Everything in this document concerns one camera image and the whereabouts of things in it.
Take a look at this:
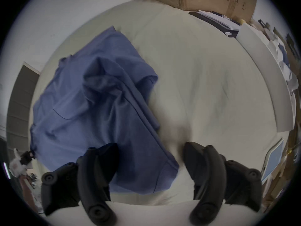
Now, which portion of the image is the blue tablet with white frame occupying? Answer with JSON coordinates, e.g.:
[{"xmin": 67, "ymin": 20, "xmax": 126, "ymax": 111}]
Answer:
[{"xmin": 261, "ymin": 138, "xmax": 285, "ymax": 184}]

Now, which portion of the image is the grey padded headboard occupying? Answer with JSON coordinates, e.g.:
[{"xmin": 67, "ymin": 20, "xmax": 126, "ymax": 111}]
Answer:
[{"xmin": 6, "ymin": 61, "xmax": 41, "ymax": 151}]

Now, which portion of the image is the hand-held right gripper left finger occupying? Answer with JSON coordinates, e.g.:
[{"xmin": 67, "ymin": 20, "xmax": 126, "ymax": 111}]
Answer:
[{"xmin": 41, "ymin": 143, "xmax": 119, "ymax": 226}]

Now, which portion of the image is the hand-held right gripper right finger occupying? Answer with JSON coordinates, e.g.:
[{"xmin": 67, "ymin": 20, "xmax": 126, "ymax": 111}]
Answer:
[{"xmin": 183, "ymin": 142, "xmax": 262, "ymax": 226}]

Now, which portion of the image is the stack of papers and folders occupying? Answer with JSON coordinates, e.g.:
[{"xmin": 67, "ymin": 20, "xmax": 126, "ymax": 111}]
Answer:
[{"xmin": 189, "ymin": 10, "xmax": 241, "ymax": 38}]

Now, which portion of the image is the blue shirt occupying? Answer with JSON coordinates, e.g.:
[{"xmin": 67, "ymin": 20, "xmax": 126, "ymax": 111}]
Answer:
[{"xmin": 30, "ymin": 25, "xmax": 180, "ymax": 194}]

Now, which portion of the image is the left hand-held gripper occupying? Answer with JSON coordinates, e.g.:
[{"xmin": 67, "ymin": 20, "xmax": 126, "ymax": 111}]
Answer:
[{"xmin": 9, "ymin": 148, "xmax": 36, "ymax": 176}]

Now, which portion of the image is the bed with beige sheet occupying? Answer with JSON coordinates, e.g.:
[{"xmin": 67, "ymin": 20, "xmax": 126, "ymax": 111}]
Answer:
[{"xmin": 30, "ymin": 0, "xmax": 278, "ymax": 205}]

